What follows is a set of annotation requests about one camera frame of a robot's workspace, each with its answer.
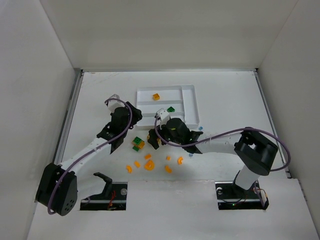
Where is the green square lego brick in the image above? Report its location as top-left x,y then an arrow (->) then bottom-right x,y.
167,106 -> 176,113

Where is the yellow square lego brick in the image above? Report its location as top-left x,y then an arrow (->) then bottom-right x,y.
152,93 -> 161,101

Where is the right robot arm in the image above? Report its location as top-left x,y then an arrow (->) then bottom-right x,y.
147,118 -> 279,191

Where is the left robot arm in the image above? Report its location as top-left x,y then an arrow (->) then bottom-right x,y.
35,97 -> 143,216

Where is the orange curved lego right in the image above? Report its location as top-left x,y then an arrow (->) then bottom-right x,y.
177,156 -> 184,165

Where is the orange curved lego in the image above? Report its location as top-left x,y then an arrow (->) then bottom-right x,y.
177,156 -> 184,165
125,165 -> 133,174
164,165 -> 172,173

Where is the orange round lego piece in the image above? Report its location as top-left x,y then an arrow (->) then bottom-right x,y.
144,159 -> 155,171

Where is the orange small lego block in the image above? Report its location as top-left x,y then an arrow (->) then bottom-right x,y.
134,161 -> 141,168

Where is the orange curved lego middle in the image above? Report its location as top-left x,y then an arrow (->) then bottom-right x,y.
164,165 -> 172,173

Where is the white divided sorting tray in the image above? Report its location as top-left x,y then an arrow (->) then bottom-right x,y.
136,85 -> 200,130

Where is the orange curved lego left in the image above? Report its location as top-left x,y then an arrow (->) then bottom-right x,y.
125,165 -> 133,174

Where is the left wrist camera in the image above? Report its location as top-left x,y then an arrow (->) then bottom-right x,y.
104,94 -> 122,113

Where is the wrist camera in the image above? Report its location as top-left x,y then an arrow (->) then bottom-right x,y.
104,94 -> 122,113
155,108 -> 171,125

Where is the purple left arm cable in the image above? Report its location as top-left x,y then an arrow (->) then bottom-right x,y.
46,98 -> 134,216

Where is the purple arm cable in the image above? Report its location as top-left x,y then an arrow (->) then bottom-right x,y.
153,116 -> 292,173
46,98 -> 134,216

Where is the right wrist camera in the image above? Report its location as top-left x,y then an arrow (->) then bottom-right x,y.
155,108 -> 171,125

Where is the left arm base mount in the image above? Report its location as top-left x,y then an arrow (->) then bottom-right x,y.
79,172 -> 128,211

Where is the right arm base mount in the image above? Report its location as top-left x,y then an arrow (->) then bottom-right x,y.
215,181 -> 270,211

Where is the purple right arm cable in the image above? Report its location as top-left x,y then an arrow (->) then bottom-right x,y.
153,116 -> 292,173

